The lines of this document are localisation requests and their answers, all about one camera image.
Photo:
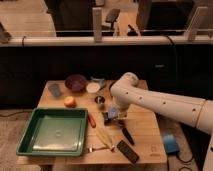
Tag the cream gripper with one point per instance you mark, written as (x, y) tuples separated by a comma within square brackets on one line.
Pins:
[(122, 113)]

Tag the blue sponge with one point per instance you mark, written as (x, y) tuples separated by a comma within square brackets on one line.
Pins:
[(112, 113)]

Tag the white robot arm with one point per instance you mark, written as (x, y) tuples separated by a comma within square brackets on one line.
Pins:
[(195, 112)]

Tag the green plastic tray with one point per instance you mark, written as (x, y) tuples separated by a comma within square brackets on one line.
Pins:
[(54, 132)]

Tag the small black clip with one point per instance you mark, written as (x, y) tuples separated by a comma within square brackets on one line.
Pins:
[(106, 119)]

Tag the wooden table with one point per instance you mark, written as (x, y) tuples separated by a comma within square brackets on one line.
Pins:
[(141, 123)]

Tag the small metal cup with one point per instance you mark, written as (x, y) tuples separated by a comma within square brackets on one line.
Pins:
[(100, 101)]

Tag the yellow corn cob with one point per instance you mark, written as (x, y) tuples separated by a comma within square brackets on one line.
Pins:
[(104, 138)]

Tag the orange carrot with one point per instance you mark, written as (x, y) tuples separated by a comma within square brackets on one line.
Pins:
[(91, 120)]

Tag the black remote control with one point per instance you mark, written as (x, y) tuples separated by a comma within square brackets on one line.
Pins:
[(128, 152)]

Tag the white round lid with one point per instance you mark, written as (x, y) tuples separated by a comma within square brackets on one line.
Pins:
[(92, 87)]

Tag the silver fork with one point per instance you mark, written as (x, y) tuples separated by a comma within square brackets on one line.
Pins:
[(92, 149)]

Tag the orange fruit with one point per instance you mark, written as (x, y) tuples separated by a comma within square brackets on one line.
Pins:
[(70, 102)]

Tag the purple bowl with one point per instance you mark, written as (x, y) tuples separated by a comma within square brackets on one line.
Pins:
[(76, 82)]

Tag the blue box on floor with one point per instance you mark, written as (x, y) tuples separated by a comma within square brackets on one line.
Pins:
[(170, 144)]

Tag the black office chair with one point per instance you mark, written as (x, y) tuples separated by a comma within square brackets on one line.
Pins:
[(110, 19)]

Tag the black handled knife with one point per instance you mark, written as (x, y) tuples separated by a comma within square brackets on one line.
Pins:
[(125, 132)]

